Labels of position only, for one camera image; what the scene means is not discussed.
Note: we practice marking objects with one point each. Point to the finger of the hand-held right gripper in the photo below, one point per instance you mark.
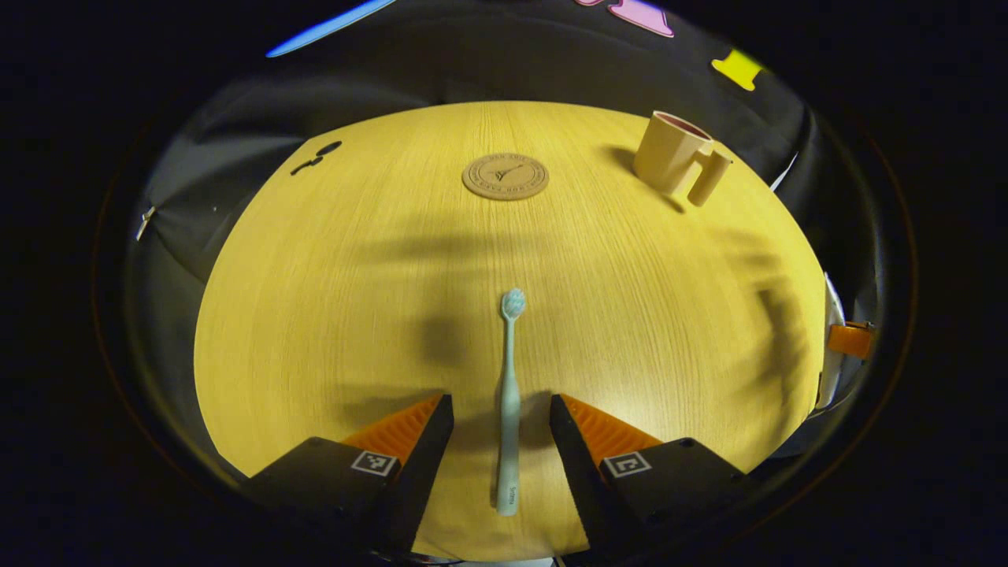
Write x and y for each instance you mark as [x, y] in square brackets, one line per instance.
[850, 340]

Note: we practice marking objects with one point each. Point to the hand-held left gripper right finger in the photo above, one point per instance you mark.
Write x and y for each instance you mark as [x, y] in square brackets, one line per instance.
[587, 480]

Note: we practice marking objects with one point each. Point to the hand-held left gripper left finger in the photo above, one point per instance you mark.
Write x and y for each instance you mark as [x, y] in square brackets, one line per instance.
[409, 480]

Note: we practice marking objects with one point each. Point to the pale green toothbrush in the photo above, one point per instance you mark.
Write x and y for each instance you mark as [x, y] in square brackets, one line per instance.
[509, 409]

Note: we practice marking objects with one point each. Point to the beige cup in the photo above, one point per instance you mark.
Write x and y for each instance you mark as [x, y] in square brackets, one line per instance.
[665, 153]

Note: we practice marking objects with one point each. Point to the round brown coaster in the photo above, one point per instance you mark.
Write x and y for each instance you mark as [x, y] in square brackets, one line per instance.
[505, 176]

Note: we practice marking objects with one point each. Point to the wooden desktop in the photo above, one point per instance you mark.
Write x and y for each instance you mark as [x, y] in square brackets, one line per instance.
[354, 299]

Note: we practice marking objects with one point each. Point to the small white clip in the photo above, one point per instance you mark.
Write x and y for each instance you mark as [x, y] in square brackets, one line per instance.
[146, 223]

